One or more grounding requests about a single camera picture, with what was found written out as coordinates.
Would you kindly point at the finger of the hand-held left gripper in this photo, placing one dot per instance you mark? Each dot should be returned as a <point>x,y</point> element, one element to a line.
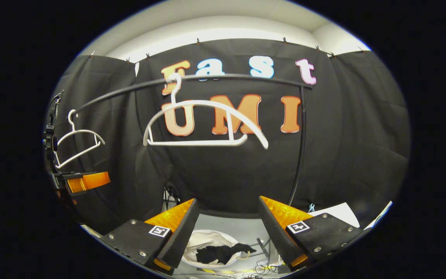
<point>87,181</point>

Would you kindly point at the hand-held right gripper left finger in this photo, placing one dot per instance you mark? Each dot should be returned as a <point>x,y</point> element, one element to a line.
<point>176,236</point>

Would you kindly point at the white flat sheet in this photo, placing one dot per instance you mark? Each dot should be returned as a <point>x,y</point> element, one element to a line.
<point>337,215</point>

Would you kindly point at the black clothes rail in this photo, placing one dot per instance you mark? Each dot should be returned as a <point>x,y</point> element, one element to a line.
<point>246,78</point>

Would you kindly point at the row of backdrop clips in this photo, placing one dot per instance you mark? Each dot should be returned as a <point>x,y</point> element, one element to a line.
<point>284,40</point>

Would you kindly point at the white patterned board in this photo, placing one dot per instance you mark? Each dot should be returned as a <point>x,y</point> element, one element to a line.
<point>379,215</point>

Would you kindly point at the black backdrop cloth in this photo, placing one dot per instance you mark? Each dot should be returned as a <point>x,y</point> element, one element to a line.
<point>343,135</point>

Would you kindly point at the white laundry hamper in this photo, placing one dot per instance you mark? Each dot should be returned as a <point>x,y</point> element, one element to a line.
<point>207,240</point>

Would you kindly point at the small light blue clip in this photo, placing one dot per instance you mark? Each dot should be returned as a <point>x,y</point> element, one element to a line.
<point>311,207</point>

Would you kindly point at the black knit sweater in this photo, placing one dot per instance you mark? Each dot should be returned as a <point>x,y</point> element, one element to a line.
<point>223,252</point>

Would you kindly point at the white plastic clothes hanger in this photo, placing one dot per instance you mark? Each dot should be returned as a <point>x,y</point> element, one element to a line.
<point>207,104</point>
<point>76,132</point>

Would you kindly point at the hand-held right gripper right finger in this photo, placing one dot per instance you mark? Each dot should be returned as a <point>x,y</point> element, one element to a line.
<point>275,236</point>

